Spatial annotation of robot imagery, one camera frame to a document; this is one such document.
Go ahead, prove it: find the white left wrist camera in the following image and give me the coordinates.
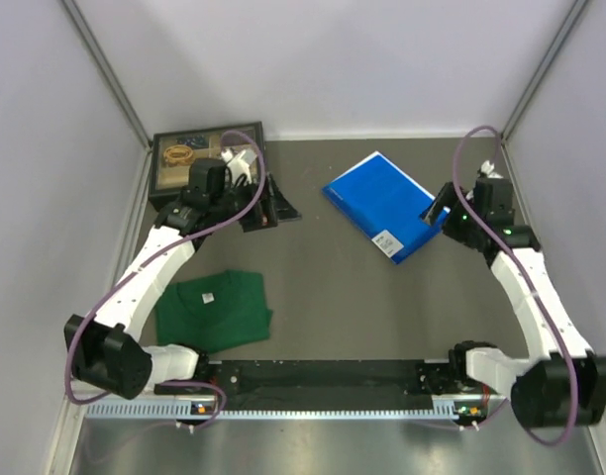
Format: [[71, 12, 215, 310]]
[[221, 148, 257, 182]]

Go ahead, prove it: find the grey slotted cable duct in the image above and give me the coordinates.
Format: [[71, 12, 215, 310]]
[[86, 399, 486, 422]]

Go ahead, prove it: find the gold bracelet in box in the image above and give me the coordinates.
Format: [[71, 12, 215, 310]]
[[162, 143, 200, 167]]

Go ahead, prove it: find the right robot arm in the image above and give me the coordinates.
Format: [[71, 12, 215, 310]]
[[420, 176, 606, 429]]

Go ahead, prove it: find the green folded t-shirt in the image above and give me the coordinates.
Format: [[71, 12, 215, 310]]
[[155, 270, 272, 353]]

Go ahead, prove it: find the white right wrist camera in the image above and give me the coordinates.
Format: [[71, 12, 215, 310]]
[[477, 160, 503, 179]]

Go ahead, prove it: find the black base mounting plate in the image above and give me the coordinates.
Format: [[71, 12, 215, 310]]
[[153, 358, 482, 411]]

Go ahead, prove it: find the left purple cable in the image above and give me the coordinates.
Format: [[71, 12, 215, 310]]
[[64, 130, 268, 431]]

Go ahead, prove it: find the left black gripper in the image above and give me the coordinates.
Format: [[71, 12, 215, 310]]
[[211, 172, 301, 232]]

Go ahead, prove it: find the black compartment display box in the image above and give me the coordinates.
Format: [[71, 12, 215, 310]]
[[149, 121, 264, 211]]

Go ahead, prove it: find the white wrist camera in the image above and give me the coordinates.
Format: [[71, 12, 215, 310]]
[[221, 148, 257, 182], [477, 160, 503, 179]]

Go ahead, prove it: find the blue file folder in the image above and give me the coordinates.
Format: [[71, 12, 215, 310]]
[[322, 151, 450, 264]]

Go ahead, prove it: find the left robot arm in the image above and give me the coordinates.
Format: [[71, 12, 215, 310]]
[[64, 150, 274, 405]]

